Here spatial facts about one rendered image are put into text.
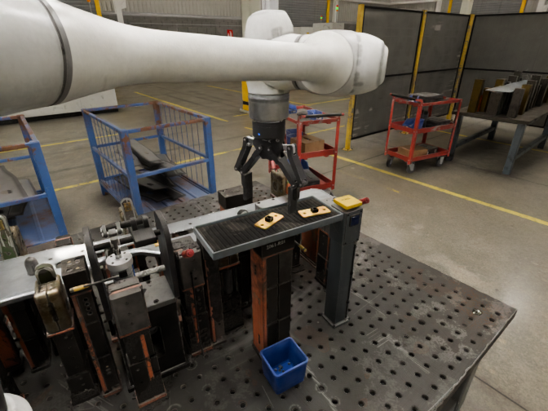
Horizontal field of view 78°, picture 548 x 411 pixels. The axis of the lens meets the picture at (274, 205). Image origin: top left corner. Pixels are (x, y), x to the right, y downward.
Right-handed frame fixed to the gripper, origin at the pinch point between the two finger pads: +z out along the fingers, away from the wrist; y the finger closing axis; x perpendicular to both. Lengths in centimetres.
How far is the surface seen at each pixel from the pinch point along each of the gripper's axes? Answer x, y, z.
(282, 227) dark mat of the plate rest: 0.6, -4.5, 5.8
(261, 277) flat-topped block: 5.5, -1.2, 19.9
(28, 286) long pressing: 41, 48, 22
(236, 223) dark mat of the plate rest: 5.7, 6.4, 5.8
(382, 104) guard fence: -512, 135, 61
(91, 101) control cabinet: -357, 754, 92
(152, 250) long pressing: 12.4, 34.9, 21.5
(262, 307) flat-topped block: 5.6, -1.3, 30.3
